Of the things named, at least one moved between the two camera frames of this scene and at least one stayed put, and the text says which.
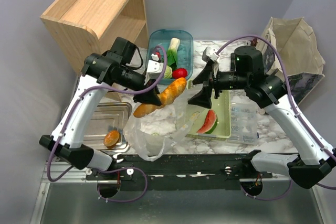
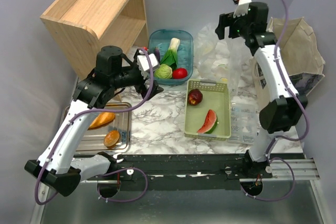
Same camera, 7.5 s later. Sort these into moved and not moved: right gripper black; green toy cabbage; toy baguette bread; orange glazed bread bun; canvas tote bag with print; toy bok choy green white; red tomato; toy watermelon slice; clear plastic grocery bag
Moved: toy baguette bread; clear plastic grocery bag; right gripper black
Not moved: toy bok choy green white; toy watermelon slice; green toy cabbage; orange glazed bread bun; red tomato; canvas tote bag with print
